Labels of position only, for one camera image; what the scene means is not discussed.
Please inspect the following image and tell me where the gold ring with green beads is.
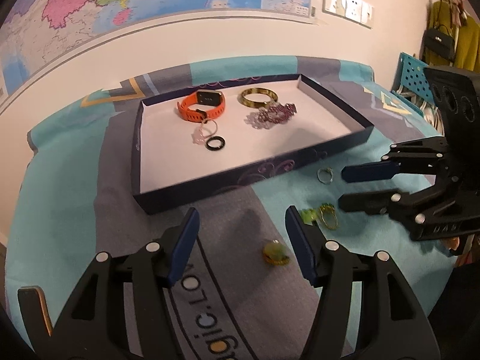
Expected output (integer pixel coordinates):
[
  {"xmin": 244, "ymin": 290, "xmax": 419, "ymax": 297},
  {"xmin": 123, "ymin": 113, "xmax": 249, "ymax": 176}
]
[{"xmin": 318, "ymin": 202, "xmax": 339, "ymax": 230}]

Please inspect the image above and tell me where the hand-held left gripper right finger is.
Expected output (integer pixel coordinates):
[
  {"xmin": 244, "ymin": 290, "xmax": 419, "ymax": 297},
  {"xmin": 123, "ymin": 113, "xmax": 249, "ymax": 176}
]
[{"xmin": 284, "ymin": 205, "xmax": 440, "ymax": 360}]

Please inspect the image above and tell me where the yellow hanging garment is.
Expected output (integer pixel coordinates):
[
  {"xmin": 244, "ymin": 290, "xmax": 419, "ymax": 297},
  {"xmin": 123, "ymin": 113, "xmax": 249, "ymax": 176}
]
[{"xmin": 427, "ymin": 0, "xmax": 480, "ymax": 73}]

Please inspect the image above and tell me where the pink stone ring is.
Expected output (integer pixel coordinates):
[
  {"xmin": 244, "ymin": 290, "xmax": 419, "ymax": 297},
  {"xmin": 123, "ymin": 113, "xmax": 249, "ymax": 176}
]
[{"xmin": 193, "ymin": 119, "xmax": 219, "ymax": 144}]

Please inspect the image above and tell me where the tortoiseshell green bangle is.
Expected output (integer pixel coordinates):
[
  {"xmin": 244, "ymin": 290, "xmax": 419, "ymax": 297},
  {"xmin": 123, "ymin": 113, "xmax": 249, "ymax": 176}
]
[{"xmin": 239, "ymin": 87, "xmax": 279, "ymax": 109}]

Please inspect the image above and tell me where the black ring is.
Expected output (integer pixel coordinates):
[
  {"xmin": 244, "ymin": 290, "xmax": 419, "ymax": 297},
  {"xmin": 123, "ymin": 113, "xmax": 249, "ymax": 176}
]
[{"xmin": 205, "ymin": 136, "xmax": 227, "ymax": 154}]

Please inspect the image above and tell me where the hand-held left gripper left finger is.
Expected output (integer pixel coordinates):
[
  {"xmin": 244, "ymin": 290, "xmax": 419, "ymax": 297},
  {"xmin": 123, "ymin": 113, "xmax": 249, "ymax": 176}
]
[{"xmin": 52, "ymin": 207, "xmax": 201, "ymax": 360}]

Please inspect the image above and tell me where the orange smart watch band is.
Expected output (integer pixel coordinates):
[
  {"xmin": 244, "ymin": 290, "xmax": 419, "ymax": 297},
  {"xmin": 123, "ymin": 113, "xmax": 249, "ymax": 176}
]
[{"xmin": 176, "ymin": 90, "xmax": 227, "ymax": 123}]

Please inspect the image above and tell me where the amber stone ring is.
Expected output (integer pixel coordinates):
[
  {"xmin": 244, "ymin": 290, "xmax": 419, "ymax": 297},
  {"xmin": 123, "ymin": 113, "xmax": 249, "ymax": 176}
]
[{"xmin": 262, "ymin": 239, "xmax": 290, "ymax": 266}]

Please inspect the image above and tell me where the navy shallow cardboard box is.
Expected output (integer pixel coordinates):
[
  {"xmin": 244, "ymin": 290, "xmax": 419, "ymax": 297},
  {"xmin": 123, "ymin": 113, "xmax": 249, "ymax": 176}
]
[{"xmin": 132, "ymin": 74, "xmax": 375, "ymax": 215}]

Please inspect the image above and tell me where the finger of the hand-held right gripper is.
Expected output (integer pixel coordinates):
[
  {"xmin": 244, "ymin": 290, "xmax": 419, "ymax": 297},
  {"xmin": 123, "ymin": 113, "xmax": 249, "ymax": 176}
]
[
  {"xmin": 338, "ymin": 184, "xmax": 446, "ymax": 232},
  {"xmin": 340, "ymin": 137, "xmax": 451, "ymax": 185}
]

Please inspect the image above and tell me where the black handbag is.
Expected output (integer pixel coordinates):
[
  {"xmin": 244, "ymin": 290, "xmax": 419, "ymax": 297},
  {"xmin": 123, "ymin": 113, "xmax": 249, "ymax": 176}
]
[{"xmin": 421, "ymin": 25, "xmax": 457, "ymax": 63}]

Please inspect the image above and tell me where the person's right hand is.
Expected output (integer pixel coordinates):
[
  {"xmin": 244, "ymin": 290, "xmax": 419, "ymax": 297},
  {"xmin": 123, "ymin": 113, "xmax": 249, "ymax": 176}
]
[{"xmin": 447, "ymin": 235, "xmax": 466, "ymax": 258}]

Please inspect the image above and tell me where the teal perforated storage rack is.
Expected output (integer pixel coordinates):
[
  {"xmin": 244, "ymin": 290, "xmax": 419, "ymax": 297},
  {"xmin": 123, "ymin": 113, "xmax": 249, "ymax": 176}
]
[{"xmin": 391, "ymin": 52, "xmax": 436, "ymax": 110}]

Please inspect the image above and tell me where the teal grey printed blanket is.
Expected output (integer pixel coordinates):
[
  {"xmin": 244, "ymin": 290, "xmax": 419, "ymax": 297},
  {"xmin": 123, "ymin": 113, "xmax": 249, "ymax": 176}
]
[{"xmin": 4, "ymin": 55, "xmax": 456, "ymax": 360}]

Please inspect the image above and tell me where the black smartphone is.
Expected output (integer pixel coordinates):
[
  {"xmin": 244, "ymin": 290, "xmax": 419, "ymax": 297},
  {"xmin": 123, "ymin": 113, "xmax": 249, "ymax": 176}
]
[{"xmin": 17, "ymin": 287, "xmax": 53, "ymax": 338}]

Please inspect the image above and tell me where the purple bead bracelet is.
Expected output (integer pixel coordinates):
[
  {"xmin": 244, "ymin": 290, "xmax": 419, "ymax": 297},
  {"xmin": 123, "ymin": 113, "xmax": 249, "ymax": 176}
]
[{"xmin": 259, "ymin": 103, "xmax": 297, "ymax": 123}]

